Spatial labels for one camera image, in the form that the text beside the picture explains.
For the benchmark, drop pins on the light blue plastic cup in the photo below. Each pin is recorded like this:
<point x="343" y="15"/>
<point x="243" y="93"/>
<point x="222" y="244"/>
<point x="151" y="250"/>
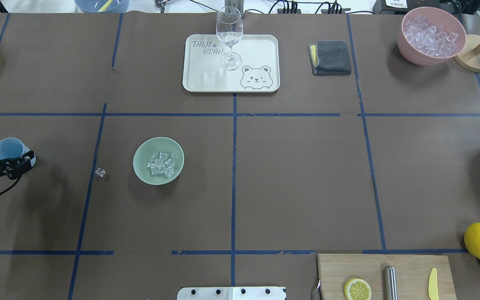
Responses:
<point x="11" y="148"/>

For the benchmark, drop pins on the mint green bowl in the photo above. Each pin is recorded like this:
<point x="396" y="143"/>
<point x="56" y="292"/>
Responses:
<point x="147" y="149"/>

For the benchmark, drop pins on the spilled ice cube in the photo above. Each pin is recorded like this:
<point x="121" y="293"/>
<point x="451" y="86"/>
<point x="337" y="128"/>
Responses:
<point x="100" y="172"/>

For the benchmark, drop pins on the ice cubes in bowl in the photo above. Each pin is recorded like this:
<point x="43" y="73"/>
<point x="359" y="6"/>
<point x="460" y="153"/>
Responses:
<point x="161" y="164"/>

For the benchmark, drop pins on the blue bowl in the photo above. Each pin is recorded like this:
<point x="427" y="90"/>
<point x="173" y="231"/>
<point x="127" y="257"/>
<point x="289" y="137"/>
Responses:
<point x="91" y="6"/>

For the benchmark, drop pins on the yellow plastic fork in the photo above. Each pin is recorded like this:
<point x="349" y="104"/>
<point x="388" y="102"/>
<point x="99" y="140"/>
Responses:
<point x="105" y="6"/>

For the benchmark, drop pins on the clear wine glass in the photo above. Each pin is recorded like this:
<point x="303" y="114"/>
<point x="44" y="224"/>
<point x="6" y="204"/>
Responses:
<point x="229" y="30"/>

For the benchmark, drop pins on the grey folded cloth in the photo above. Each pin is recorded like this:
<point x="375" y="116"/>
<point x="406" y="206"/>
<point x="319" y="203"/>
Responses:
<point x="330" y="57"/>

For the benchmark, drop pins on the lemon half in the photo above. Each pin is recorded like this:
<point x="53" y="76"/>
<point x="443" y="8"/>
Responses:
<point x="357" y="289"/>

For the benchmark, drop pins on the metal muddler black cap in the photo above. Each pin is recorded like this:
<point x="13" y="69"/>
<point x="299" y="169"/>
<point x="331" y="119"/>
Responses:
<point x="390" y="283"/>

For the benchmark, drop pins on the wooden cutting board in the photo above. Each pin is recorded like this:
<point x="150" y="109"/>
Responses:
<point x="411" y="271"/>

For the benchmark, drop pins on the yellow plastic knife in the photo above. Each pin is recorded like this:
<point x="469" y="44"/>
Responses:
<point x="433" y="292"/>

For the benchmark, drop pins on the wooden mug tree stand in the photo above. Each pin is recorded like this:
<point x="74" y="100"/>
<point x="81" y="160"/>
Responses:
<point x="477" y="54"/>

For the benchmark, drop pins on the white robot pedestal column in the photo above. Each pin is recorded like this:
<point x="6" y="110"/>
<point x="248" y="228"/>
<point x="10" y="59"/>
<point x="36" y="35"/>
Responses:
<point x="232" y="293"/>

